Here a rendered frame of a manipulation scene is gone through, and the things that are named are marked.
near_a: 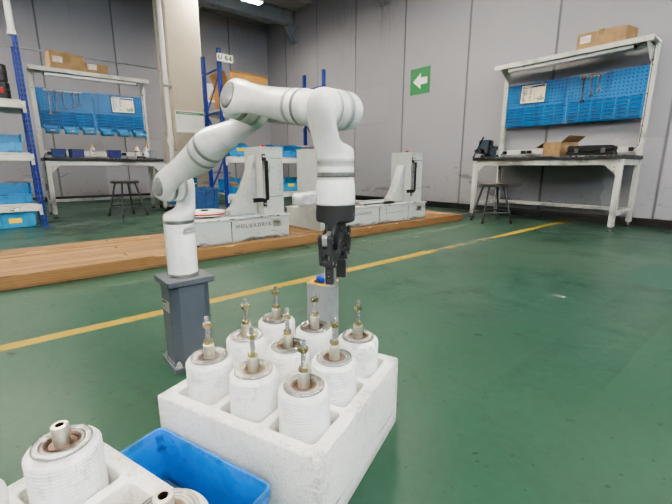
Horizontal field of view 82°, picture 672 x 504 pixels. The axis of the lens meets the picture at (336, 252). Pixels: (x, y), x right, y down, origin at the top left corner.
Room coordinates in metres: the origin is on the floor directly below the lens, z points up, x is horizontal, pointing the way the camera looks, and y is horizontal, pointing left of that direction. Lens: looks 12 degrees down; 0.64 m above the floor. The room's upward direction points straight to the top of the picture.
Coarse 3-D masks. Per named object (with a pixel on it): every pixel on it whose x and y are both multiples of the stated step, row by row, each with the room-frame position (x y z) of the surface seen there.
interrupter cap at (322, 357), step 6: (318, 354) 0.74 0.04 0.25; (324, 354) 0.75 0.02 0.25; (342, 354) 0.75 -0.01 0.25; (348, 354) 0.75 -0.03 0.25; (318, 360) 0.72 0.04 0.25; (324, 360) 0.72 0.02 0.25; (330, 360) 0.73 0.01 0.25; (336, 360) 0.73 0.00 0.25; (342, 360) 0.72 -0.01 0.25; (348, 360) 0.72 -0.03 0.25; (330, 366) 0.70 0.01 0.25; (336, 366) 0.70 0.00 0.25
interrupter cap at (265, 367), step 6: (264, 360) 0.72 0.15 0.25; (240, 366) 0.70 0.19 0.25; (246, 366) 0.70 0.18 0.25; (264, 366) 0.70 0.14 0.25; (270, 366) 0.70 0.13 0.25; (234, 372) 0.67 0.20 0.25; (240, 372) 0.67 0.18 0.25; (246, 372) 0.68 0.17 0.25; (258, 372) 0.68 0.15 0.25; (264, 372) 0.67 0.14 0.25; (270, 372) 0.68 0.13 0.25; (240, 378) 0.65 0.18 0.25; (246, 378) 0.65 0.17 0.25; (252, 378) 0.65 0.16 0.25; (258, 378) 0.65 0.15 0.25
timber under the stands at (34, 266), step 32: (384, 224) 3.82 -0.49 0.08; (416, 224) 4.13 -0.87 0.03; (0, 256) 2.41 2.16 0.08; (32, 256) 2.41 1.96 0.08; (64, 256) 2.41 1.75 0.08; (96, 256) 2.40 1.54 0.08; (128, 256) 2.41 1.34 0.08; (160, 256) 2.45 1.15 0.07; (224, 256) 2.72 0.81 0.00; (0, 288) 1.93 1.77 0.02
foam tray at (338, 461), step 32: (384, 384) 0.79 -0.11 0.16; (160, 416) 0.71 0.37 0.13; (192, 416) 0.66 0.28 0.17; (224, 416) 0.64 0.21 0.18; (352, 416) 0.64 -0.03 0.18; (384, 416) 0.79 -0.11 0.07; (224, 448) 0.63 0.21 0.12; (256, 448) 0.59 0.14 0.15; (288, 448) 0.56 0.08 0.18; (320, 448) 0.56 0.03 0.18; (352, 448) 0.64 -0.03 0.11; (288, 480) 0.56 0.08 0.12; (320, 480) 0.53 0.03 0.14; (352, 480) 0.64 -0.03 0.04
